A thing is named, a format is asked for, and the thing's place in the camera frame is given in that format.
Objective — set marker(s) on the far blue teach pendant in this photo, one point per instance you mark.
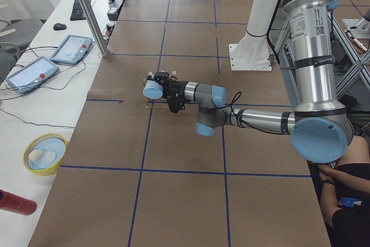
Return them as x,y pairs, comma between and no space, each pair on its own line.
72,50

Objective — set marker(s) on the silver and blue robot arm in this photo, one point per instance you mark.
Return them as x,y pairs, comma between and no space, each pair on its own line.
317,125

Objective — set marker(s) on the gold wire cup holder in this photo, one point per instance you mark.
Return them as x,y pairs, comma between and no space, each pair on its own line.
157,102

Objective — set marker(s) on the grey office chair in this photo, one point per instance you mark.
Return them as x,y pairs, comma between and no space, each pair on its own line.
16,37

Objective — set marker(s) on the seated person in black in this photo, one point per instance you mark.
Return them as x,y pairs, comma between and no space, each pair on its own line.
344,198

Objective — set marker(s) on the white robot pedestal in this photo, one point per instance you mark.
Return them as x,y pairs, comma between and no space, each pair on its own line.
252,52

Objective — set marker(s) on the blue teach pendant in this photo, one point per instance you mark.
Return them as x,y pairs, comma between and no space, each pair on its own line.
72,50
31,76

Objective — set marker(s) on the red cylinder bottle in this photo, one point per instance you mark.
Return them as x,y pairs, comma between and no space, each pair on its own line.
17,204

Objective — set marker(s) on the near blue teach pendant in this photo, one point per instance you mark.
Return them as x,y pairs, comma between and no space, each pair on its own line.
31,76

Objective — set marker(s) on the aluminium frame post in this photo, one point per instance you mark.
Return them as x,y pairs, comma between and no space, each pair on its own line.
94,27

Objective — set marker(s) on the black computer mouse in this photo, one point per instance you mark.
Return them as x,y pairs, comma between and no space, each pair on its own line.
59,26

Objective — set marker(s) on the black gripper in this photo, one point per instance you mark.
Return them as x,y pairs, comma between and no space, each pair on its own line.
176,88

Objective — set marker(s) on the yellow bowl with blue lid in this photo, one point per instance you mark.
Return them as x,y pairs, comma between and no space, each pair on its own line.
43,156

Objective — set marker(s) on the light blue cup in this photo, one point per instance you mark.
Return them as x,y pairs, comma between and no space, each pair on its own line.
152,90

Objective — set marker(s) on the black keyboard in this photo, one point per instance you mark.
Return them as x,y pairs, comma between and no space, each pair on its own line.
77,12

